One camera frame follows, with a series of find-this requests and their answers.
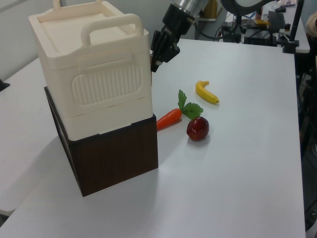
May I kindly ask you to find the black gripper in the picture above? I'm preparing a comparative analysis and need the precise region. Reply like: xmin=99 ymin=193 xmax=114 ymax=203
xmin=150 ymin=2 xmax=199 ymax=73

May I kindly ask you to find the black keyboard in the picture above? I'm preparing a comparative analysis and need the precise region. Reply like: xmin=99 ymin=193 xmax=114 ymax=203
xmin=267 ymin=10 xmax=286 ymax=33

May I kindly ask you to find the brown cardboard box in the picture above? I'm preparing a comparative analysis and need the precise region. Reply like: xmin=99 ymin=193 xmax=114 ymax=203
xmin=202 ymin=0 xmax=219 ymax=22

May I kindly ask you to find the cream plastic cabinet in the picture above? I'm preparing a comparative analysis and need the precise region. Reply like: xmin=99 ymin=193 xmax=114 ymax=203
xmin=28 ymin=0 xmax=154 ymax=142

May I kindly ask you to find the black camera stand with clamp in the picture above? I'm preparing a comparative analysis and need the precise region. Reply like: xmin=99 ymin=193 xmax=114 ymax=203
xmin=282 ymin=0 xmax=306 ymax=54

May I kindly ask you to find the dark brown drawer box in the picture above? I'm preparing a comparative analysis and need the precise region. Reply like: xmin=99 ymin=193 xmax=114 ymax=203
xmin=44 ymin=86 xmax=159 ymax=198

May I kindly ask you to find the toy carrot with green leaves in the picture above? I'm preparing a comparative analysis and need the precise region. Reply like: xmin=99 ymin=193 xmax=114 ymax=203
xmin=156 ymin=89 xmax=204 ymax=131

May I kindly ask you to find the yellow toy banana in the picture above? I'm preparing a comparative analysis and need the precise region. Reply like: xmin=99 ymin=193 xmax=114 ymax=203
xmin=195 ymin=80 xmax=220 ymax=105

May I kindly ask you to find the black electronics box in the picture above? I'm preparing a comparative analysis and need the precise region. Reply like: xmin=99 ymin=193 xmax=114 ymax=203
xmin=220 ymin=21 xmax=277 ymax=47

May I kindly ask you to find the dark red toy apple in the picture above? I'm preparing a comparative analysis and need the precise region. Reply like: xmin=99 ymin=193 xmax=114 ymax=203
xmin=186 ymin=116 xmax=211 ymax=141

